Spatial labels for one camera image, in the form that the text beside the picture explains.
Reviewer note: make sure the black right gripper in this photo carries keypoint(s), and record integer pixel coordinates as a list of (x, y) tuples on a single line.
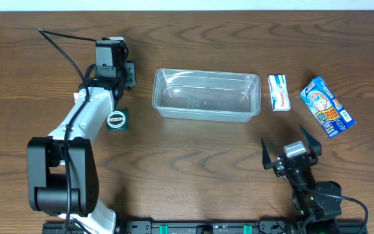
[(295, 161)]

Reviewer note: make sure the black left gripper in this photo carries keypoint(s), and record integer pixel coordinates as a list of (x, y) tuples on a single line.
[(130, 75)]

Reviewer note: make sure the blue Kool Fever box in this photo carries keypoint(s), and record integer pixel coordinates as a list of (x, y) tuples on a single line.
[(325, 107)]

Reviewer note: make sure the white blue Panadol box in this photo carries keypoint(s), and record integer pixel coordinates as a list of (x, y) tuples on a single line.
[(279, 93)]

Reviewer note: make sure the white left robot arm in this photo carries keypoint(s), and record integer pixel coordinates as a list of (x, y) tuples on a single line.
[(62, 176)]

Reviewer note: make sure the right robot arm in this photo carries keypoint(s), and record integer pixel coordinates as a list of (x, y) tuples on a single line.
[(319, 202)]

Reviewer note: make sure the clear plastic container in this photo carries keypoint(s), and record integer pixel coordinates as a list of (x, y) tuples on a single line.
[(206, 95)]

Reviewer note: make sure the red Panadol ActiFast box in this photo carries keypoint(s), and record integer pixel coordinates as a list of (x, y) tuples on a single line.
[(76, 97)]

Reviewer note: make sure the green Zam-Buk tin box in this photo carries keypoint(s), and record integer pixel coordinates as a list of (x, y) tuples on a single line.
[(118, 120)]

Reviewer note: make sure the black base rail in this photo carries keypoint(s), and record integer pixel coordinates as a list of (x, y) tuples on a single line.
[(261, 226)]

